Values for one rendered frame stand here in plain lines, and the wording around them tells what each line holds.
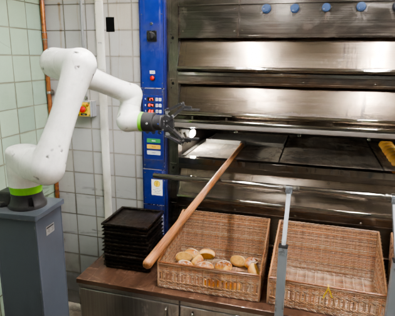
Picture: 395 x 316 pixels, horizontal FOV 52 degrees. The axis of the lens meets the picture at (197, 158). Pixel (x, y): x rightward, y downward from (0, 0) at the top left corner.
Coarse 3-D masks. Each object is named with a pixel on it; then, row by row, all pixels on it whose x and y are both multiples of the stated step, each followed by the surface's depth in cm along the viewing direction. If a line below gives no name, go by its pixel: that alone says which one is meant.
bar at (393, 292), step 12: (180, 180) 216; (192, 180) 214; (204, 180) 212; (228, 180) 209; (288, 192) 200; (312, 192) 198; (324, 192) 197; (336, 192) 195; (348, 192) 194; (360, 192) 192; (372, 192) 192; (288, 204) 198; (288, 216) 196; (276, 276) 189; (276, 288) 190; (276, 300) 192; (276, 312) 193
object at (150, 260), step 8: (240, 144) 276; (232, 160) 240; (224, 168) 221; (216, 176) 205; (208, 184) 191; (200, 192) 180; (200, 200) 173; (192, 208) 163; (184, 216) 154; (176, 224) 146; (168, 232) 140; (176, 232) 143; (168, 240) 135; (160, 248) 129; (152, 256) 124; (144, 264) 121; (152, 264) 122
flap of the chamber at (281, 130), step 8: (200, 128) 233; (208, 128) 229; (216, 128) 227; (224, 128) 226; (232, 128) 225; (240, 128) 224; (248, 128) 223; (256, 128) 221; (264, 128) 220; (272, 128) 219; (280, 128) 218; (336, 136) 225; (344, 136) 210; (352, 136) 209; (360, 136) 208; (368, 136) 207; (376, 136) 206; (384, 136) 205; (392, 136) 204
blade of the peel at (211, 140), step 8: (216, 136) 318; (224, 136) 318; (232, 136) 318; (240, 136) 319; (248, 136) 319; (256, 136) 319; (264, 136) 319; (248, 144) 288; (256, 144) 287; (264, 144) 285; (272, 144) 284; (280, 144) 282
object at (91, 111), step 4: (84, 100) 258; (88, 100) 258; (92, 100) 258; (84, 104) 255; (88, 104) 254; (92, 104) 256; (88, 108) 255; (92, 108) 257; (96, 108) 261; (80, 112) 257; (84, 112) 257; (88, 112) 256; (92, 112) 257; (96, 112) 262; (80, 116) 258; (84, 116) 258; (88, 116) 256; (92, 116) 257
